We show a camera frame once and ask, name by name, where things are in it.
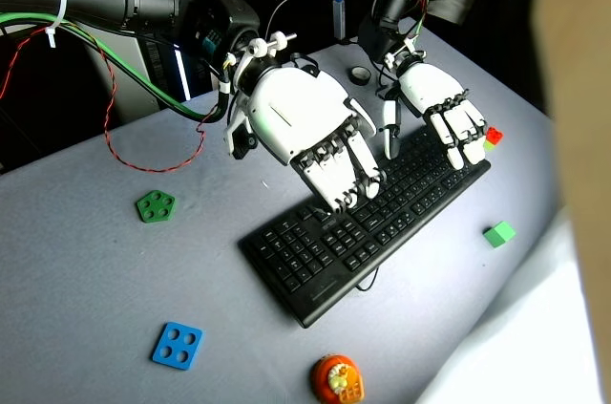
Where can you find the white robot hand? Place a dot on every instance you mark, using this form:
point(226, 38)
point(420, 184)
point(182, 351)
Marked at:
point(429, 84)
point(301, 112)

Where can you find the black computer keyboard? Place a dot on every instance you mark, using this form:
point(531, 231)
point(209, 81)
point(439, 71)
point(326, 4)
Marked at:
point(334, 251)

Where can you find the black tape roll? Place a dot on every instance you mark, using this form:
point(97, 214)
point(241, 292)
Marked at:
point(359, 76)

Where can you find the red toy brick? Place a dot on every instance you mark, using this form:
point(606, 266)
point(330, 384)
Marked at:
point(495, 134)

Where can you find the light green toy brick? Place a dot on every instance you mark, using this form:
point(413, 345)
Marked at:
point(489, 145)

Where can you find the grey usb adapter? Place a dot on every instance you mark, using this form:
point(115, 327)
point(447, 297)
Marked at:
point(339, 17)

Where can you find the tan board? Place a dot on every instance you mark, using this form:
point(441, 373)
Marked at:
point(582, 89)

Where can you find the green cube block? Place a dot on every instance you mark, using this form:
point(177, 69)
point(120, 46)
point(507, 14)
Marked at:
point(499, 235)

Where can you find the green pentagon holed plate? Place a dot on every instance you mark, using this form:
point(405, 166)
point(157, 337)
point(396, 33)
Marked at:
point(156, 206)

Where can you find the blue square four-hole plate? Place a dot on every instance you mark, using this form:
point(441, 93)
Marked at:
point(177, 346)

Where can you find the grey table cloth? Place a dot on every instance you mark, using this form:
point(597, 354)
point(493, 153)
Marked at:
point(95, 280)

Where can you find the orange toy cake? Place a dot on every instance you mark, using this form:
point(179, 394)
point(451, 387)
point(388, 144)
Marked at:
point(336, 377)

